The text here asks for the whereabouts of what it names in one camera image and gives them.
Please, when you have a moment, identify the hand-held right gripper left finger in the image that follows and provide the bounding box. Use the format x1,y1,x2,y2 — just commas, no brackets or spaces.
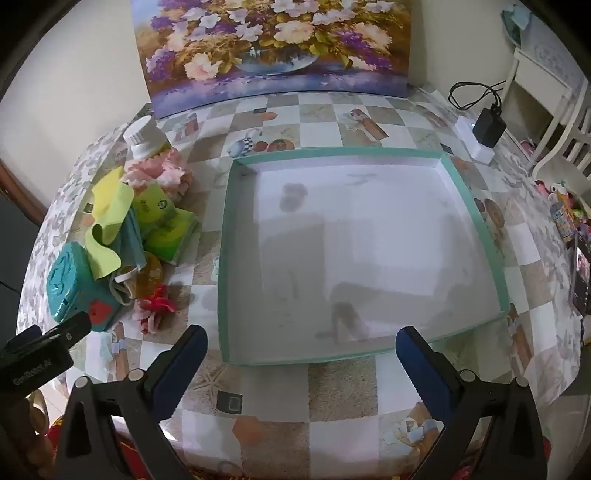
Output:
54,324,208,480

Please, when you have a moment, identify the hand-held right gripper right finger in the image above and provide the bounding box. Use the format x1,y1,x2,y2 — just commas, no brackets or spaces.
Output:
395,326,548,480

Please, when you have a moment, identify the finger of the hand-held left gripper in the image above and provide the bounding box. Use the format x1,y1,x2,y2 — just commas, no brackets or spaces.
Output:
44,311,92,346
0,325,45,357

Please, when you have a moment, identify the yellow round soap packet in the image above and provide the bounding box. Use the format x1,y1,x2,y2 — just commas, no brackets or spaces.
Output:
127,253,163,300

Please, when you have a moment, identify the blue face mask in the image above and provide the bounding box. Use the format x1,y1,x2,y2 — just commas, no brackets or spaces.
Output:
108,208,148,305

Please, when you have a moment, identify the lime yellow cloth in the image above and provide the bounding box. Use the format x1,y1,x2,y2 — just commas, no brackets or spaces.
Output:
85,167,134,280

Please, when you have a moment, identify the green tissue pack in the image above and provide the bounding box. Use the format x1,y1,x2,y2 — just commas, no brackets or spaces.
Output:
145,209,200,265

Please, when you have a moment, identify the green sponge piece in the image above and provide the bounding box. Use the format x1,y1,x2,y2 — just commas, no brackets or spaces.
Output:
133,182,178,238

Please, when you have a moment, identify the teal shallow tray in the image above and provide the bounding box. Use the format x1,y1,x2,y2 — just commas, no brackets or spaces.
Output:
217,147,511,366

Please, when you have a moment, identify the pink white wavy cloth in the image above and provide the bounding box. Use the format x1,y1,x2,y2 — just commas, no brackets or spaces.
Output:
122,148,194,204

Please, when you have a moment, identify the person's left hand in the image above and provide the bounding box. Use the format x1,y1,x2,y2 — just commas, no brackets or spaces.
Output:
0,392,51,478

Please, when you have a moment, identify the teal cube toy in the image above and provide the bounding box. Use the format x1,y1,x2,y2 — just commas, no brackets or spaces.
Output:
47,242,123,332

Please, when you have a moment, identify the red printed blanket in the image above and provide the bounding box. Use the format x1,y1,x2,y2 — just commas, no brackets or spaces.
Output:
28,411,555,480

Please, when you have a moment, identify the checked tablecloth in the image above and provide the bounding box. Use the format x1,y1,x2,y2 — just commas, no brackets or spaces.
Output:
28,85,583,467

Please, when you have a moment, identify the black phone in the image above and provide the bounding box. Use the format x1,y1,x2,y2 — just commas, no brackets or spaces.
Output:
571,258,591,317

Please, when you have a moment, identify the white bottle green label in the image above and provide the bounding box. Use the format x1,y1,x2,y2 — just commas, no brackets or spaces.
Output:
122,115,171,160

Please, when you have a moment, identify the white power strip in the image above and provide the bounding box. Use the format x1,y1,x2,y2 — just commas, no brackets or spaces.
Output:
455,115,497,163

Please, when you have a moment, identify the black charger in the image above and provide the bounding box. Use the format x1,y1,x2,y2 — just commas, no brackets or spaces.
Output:
472,105,507,148

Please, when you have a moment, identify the white chair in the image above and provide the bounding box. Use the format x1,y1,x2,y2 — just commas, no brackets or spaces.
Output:
501,46,591,178

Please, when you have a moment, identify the flower painting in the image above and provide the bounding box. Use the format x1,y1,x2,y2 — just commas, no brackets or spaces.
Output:
130,0,413,118

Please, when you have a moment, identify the white framed sign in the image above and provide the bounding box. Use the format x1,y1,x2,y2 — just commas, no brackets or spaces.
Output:
522,18,589,93

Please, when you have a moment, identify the teal cloth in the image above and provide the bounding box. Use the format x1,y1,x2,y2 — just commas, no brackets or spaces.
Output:
501,2,532,47

